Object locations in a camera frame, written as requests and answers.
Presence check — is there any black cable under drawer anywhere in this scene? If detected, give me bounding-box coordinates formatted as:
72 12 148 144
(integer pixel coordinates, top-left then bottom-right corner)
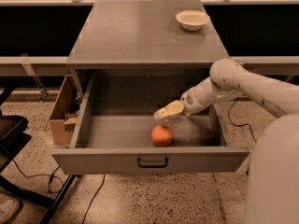
81 173 107 224

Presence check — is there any grey open top drawer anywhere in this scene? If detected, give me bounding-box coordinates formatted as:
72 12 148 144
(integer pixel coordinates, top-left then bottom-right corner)
52 76 249 175

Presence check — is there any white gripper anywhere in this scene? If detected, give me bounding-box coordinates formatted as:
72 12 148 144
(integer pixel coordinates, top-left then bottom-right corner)
154 83 218 119

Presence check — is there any white ceramic bowl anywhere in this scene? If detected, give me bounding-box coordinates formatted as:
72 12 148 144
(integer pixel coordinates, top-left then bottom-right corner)
176 10 210 32

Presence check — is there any grey metal cabinet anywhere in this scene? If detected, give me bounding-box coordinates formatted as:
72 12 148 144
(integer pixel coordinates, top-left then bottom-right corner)
66 0 228 93

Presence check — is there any orange fruit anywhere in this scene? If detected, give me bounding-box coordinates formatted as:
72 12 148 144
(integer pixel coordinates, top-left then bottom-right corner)
151 125 173 147

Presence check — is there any grey metal railing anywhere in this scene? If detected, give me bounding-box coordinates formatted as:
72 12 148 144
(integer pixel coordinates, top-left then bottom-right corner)
0 0 299 102

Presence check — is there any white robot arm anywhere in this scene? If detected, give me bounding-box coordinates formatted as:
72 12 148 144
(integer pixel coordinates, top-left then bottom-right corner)
154 59 299 224

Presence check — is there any black cable left floor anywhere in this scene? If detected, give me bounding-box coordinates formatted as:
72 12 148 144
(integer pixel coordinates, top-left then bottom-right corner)
12 158 65 194

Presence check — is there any black drawer handle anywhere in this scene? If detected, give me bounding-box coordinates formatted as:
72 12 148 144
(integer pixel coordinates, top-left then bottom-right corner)
137 158 168 169

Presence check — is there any black power cable right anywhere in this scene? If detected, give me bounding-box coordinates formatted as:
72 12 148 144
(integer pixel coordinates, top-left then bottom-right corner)
226 96 257 143

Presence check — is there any white shoe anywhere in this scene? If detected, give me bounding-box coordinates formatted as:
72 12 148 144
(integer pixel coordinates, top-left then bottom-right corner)
0 199 20 224

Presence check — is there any brown cardboard box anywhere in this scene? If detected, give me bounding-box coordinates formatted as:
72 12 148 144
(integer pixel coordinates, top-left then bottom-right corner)
50 75 81 145

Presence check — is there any black metal cart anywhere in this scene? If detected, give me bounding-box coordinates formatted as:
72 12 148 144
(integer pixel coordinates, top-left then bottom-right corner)
1 91 78 224

